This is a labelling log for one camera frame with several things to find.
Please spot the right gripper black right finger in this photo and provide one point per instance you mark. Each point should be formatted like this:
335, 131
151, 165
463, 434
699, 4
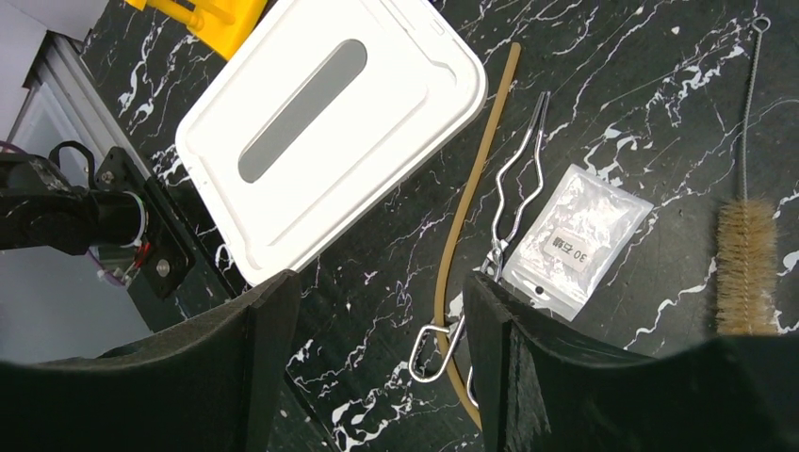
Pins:
542, 386

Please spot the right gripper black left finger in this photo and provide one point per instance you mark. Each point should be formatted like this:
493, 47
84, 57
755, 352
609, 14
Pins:
210, 383

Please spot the test tube brush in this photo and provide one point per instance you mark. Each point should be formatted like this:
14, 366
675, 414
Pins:
746, 239

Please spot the small white plastic bag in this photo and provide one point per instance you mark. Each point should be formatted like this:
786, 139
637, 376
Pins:
568, 249

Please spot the white plastic bin lid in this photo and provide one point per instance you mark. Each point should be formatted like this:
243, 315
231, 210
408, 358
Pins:
325, 108

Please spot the tan rubber tube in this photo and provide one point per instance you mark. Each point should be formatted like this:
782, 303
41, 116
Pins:
445, 345

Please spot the yellow test tube rack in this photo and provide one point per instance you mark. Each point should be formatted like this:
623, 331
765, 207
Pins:
222, 25

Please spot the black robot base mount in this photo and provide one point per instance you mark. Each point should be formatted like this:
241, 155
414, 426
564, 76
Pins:
69, 202

